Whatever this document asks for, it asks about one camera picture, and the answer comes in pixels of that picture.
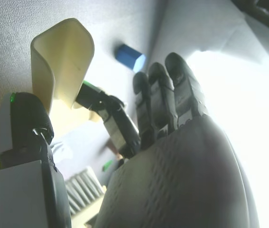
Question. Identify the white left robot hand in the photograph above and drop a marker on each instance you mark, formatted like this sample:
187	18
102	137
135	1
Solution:
172	178

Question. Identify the cream plastic dustpan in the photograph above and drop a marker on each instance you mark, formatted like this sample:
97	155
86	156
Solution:
63	59

